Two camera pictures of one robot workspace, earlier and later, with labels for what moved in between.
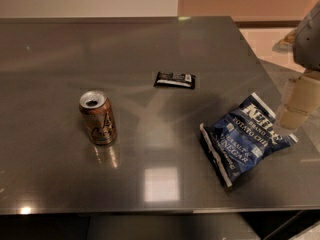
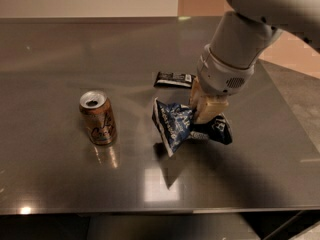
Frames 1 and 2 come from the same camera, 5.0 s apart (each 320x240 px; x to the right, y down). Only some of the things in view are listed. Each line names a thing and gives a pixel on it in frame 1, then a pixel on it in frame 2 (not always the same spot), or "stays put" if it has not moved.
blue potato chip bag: x=240 y=138 → x=176 y=123
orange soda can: x=99 y=111 stays put
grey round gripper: x=309 y=44 → x=220 y=76
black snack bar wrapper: x=175 y=79 stays put
